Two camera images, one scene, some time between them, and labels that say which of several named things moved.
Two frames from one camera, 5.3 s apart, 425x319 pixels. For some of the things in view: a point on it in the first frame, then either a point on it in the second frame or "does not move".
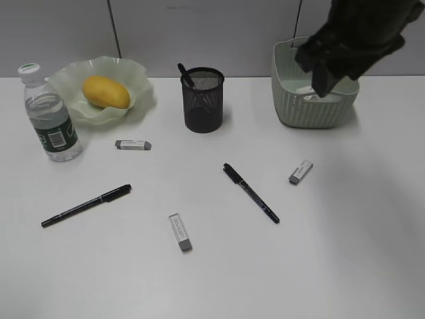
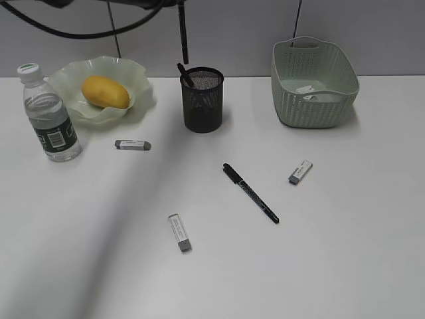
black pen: x=186 y=74 does not move
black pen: x=237 y=179 does not move
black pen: x=105 y=197 -> x=182 y=15
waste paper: x=306 y=90 does not move
